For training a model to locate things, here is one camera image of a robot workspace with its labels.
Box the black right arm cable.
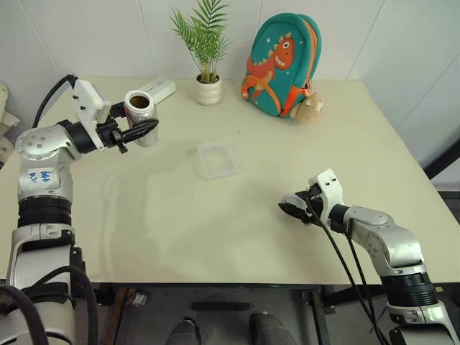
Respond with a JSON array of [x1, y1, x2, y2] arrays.
[[344, 222, 391, 345], [306, 201, 384, 345]]

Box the grey object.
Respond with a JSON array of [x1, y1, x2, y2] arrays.
[[281, 193, 307, 211]]

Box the beige plush toy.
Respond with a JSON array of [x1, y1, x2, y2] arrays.
[[290, 91, 326, 125]]

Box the white rectangular box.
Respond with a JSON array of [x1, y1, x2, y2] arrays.
[[138, 76, 178, 106]]

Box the small clear caster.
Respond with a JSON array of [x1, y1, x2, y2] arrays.
[[130, 292, 150, 308]]

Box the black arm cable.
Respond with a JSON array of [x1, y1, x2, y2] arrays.
[[344, 222, 391, 345], [31, 73, 78, 130], [21, 264, 100, 345], [306, 201, 384, 345]]

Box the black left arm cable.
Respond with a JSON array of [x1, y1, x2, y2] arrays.
[[21, 264, 100, 345], [31, 73, 78, 130]]

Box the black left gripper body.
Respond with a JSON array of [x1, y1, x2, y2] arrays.
[[96, 117, 129, 155]]

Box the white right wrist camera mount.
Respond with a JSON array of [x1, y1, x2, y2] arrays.
[[308, 168, 344, 226]]

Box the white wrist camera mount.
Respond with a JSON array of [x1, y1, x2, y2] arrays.
[[308, 168, 344, 226], [69, 78, 113, 150]]

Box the clear plastic square lid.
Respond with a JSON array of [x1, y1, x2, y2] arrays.
[[195, 140, 244, 180]]

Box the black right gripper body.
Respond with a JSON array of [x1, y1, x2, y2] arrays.
[[304, 183, 325, 226]]

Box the black corrugated hose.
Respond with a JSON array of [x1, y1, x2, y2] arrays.
[[0, 285, 48, 345]]

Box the green plant in white pot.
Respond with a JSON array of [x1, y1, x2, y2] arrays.
[[169, 0, 231, 106]]

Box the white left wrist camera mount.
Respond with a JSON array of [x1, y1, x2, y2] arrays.
[[69, 78, 113, 150]]

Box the silver metal can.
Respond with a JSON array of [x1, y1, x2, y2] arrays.
[[124, 89, 160, 148]]

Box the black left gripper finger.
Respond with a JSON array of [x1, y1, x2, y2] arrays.
[[119, 119, 160, 142], [109, 101, 127, 120]]

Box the beige crumpled cloth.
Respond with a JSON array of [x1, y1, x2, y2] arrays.
[[0, 81, 22, 168]]

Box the teal dinosaur backpack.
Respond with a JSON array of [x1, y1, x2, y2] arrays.
[[239, 13, 323, 119]]

